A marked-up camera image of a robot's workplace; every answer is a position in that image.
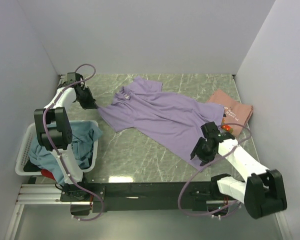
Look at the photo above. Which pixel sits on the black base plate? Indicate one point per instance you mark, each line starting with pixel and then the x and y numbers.
pixel 142 196

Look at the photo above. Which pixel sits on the purple t shirt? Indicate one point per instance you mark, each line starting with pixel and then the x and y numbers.
pixel 169 118

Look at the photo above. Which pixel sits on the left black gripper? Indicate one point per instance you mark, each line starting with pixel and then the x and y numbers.
pixel 85 99

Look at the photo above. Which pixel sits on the black garment in basket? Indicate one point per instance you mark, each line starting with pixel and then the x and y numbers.
pixel 30 167

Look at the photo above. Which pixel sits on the white laundry basket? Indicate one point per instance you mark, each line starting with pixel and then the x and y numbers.
pixel 23 154

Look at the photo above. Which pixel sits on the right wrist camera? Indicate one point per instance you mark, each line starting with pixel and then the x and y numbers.
pixel 209 130

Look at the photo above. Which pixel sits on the folded pink t shirt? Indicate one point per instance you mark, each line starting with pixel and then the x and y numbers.
pixel 234 112

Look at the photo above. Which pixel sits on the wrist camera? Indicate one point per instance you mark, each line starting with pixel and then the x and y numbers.
pixel 209 130
pixel 72 78

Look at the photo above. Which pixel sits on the red garment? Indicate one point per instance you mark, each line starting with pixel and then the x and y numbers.
pixel 46 173

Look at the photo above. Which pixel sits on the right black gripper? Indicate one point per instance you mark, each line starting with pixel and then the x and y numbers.
pixel 202 151

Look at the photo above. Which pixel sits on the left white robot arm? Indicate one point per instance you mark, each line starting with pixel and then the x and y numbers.
pixel 67 149

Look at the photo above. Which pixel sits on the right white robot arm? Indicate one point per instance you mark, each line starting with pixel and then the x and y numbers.
pixel 262 190

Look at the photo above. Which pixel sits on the light blue t shirt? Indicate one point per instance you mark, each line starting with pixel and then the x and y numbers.
pixel 85 134

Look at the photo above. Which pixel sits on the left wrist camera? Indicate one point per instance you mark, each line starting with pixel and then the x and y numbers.
pixel 72 78

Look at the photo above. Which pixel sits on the aluminium rail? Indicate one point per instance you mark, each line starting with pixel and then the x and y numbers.
pixel 38 194

